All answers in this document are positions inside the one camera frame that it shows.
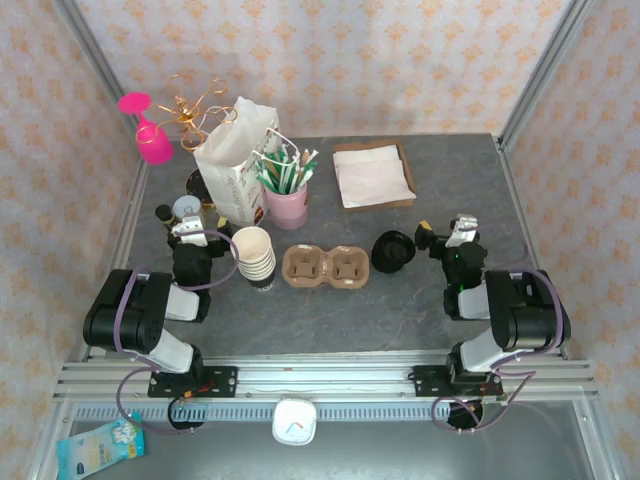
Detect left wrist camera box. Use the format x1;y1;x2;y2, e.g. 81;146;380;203
172;215;209;247

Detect aluminium table edge rail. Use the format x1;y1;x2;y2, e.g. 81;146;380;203
494;134;574;361
82;162;151;364

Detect brown cardboard cup carrier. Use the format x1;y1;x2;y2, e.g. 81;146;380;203
282;243;371;291

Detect brown cardboard tray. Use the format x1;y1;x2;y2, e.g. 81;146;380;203
332;141;418;214

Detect white paper napkin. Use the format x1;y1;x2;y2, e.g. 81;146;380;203
335;158;416;209
333;144;404;166

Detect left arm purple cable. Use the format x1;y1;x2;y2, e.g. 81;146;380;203
115;227;241;437

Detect aluminium frame post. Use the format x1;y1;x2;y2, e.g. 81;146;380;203
52;0;149;169
497;0;599;151

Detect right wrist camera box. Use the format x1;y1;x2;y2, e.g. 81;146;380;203
446;214;480;247

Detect aluminium mounting rail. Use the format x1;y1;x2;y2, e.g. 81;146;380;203
53;352;601;401

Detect grey metal lower shelf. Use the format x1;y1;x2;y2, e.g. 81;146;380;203
29;399;616;480

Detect white square thermometer device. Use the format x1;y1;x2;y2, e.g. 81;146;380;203
272;395;319;446

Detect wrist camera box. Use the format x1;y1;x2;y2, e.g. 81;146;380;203
172;215;209;247
446;214;480;247

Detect pink plastic wine glass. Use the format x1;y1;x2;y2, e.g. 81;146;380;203
117;91;175;166

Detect stack of black cup lids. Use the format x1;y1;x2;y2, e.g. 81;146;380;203
371;229;417;274

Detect grey slotted cable duct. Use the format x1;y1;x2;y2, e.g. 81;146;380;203
74;402;481;424

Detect nested white paper cups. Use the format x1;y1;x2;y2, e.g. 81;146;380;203
229;226;277;291

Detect pink straw holder cup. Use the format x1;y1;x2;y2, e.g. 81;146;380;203
263;182;310;230

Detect black cap spice bottle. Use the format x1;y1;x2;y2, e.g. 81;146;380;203
154;204;177;232

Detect blue wet wipes packet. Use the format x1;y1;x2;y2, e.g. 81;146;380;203
55;412;147;480

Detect white paper bag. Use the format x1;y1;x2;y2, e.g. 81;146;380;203
193;96;301;229

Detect yellow pull-tab can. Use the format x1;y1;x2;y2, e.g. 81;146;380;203
172;195;204;221

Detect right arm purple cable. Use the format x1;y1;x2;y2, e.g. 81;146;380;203
430;222;572;436

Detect gold wire glass rack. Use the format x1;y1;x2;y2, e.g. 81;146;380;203
152;74;239;206

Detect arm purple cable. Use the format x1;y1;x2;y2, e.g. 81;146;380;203
430;222;572;436
115;227;241;437

